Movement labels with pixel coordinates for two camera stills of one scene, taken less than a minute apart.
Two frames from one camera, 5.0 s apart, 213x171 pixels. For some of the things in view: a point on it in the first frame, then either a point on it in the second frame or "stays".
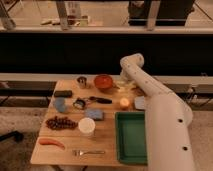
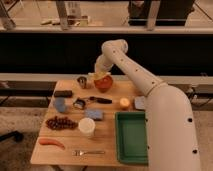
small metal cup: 82,81 stays
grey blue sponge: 139,102 stays
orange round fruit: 124,102 stays
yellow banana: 123,84 → 97,75
